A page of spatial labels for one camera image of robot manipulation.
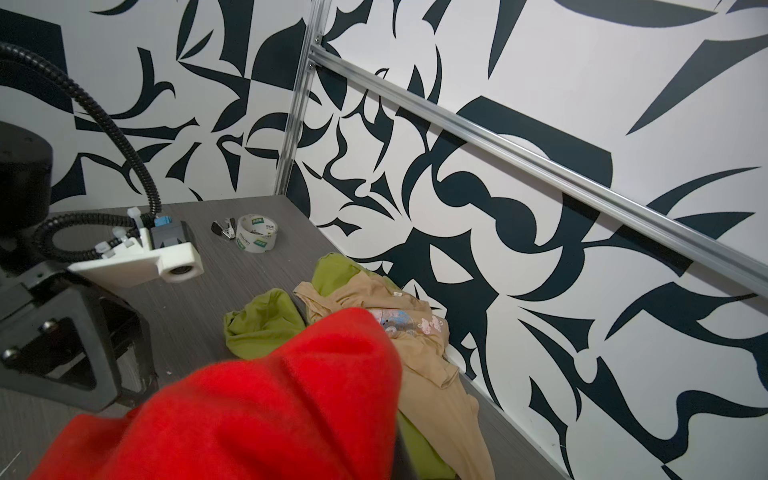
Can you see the beige cloth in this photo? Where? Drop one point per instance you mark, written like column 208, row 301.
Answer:
column 437, row 417

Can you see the aluminium frame rails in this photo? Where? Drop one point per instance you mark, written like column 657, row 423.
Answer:
column 537, row 151

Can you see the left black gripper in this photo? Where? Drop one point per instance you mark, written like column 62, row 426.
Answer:
column 66, row 339

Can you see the small black binder clip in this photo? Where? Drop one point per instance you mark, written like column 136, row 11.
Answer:
column 225, row 229

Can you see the clear tape roll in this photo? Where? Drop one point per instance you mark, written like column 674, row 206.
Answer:
column 256, row 233

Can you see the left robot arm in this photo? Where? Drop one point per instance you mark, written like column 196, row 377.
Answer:
column 26, row 167

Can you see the green printed shirt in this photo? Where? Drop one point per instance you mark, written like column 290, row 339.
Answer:
column 271, row 319

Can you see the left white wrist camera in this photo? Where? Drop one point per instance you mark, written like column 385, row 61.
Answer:
column 163, row 248

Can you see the red cloth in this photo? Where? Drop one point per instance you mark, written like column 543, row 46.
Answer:
column 322, row 406

